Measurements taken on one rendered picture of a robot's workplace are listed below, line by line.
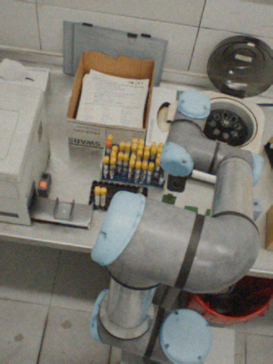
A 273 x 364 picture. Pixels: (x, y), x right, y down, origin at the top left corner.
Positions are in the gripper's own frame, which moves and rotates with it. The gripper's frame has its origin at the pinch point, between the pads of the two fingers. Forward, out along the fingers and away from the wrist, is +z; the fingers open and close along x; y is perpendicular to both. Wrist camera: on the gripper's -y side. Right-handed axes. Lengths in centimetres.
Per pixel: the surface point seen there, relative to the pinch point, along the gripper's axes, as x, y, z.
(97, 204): 20.0, -6.1, 8.4
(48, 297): 41, -12, 99
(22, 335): 48, -31, 99
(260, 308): -44, -14, 55
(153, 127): 7.7, 21.9, 4.5
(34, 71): 51, 37, 5
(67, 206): 28.2, -9.2, 7.3
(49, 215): 32.5, -13.0, 7.3
